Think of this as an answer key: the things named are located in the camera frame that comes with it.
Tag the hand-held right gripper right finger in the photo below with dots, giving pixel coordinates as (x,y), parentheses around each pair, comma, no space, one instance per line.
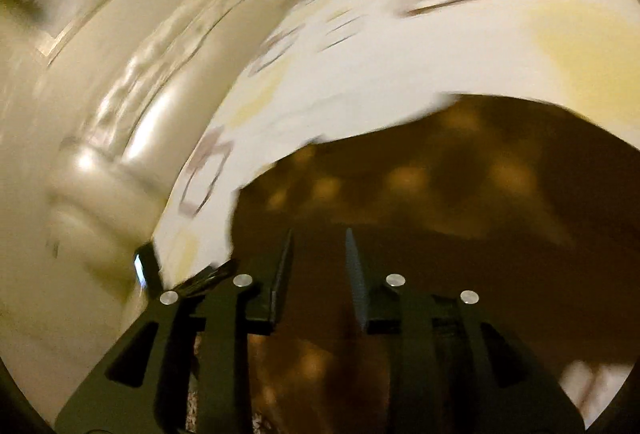
(356,279)

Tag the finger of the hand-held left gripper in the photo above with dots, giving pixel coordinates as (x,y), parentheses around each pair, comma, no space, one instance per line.
(207,280)

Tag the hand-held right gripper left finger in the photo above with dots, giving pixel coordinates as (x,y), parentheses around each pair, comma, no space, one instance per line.
(283,281)

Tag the brown small cloth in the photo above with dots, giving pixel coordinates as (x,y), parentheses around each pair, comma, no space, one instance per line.
(425,224)

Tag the cream tufted leather headboard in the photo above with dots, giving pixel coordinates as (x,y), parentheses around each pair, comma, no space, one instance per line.
(165,113)

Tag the white patterned bed sheet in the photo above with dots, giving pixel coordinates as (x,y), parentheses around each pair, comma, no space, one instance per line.
(375,63)

